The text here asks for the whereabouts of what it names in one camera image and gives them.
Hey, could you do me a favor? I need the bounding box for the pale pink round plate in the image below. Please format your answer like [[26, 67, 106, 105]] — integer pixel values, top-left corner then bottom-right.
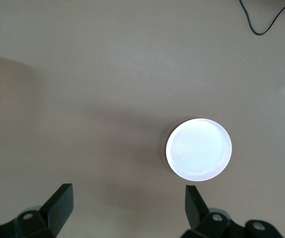
[[166, 118, 233, 181]]

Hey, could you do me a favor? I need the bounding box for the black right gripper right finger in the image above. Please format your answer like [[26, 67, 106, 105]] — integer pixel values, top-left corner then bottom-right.
[[179, 185, 285, 238]]

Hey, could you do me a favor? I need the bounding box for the thin black looped cable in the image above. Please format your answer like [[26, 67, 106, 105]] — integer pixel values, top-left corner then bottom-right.
[[238, 0, 285, 35]]

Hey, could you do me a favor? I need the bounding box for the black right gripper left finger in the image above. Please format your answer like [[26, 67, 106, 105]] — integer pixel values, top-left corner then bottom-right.
[[0, 183, 73, 238]]

